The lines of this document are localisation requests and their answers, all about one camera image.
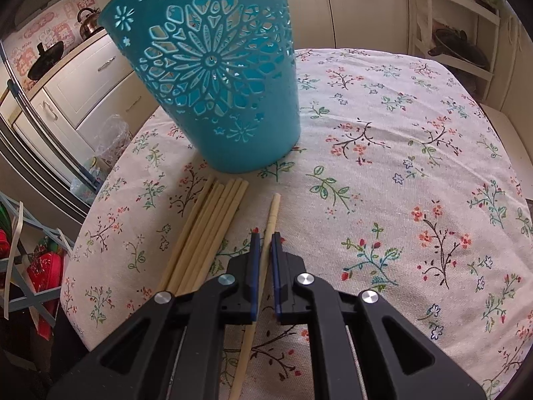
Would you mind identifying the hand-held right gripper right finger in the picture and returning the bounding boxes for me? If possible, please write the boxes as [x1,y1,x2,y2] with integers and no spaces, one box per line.
[270,232,486,400]

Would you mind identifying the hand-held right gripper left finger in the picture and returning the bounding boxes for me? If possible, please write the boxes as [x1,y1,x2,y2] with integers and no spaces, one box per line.
[46,232,262,400]

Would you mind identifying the pale wooden chopstick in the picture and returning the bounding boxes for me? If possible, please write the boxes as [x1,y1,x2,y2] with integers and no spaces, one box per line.
[227,193,281,400]

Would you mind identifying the bundle of wooden chopsticks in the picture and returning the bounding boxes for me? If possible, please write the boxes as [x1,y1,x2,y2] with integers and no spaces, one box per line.
[157,176,250,296]

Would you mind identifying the blue perforated utensil holder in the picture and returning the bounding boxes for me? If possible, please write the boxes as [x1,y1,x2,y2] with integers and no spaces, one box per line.
[99,0,301,174]

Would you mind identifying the floral tablecloth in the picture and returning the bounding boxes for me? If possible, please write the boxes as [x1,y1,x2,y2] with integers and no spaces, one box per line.
[60,47,533,400]

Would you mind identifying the clear plastic bag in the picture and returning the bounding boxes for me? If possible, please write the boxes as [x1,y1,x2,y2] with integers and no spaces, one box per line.
[71,114,132,205]

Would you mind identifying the red bag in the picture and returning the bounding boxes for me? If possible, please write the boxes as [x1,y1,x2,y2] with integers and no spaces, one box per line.
[25,250,64,338]

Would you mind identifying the grey-blue folding rack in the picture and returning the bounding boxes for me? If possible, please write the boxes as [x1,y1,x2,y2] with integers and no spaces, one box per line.
[0,192,78,336]

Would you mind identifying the white drawer base cabinet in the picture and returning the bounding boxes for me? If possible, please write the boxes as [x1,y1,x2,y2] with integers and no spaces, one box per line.
[0,29,157,167]

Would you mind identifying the white door base cabinet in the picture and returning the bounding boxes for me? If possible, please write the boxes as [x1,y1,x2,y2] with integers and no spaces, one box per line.
[287,0,411,55]

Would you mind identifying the black frying pan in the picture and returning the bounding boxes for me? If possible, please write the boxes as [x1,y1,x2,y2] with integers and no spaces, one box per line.
[428,28,488,67]

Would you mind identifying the white shelf rack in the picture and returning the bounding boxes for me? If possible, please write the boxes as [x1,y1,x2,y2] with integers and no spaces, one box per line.
[410,0,500,88]

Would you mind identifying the copper kettle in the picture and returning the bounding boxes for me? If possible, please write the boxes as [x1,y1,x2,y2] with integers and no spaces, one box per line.
[77,7,105,39]

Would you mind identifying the black wok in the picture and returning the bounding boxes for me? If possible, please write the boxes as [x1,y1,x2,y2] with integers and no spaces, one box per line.
[27,42,65,81]

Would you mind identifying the white tall cabinet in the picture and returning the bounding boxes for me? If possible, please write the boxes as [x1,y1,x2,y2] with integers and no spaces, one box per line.
[479,6,527,113]

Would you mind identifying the metal sliding door frame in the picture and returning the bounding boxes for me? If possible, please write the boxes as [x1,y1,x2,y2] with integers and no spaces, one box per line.
[0,39,94,221]

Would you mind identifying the pink wall stickers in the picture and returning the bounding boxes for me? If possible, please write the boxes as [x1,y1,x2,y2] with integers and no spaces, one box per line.
[12,0,94,92]

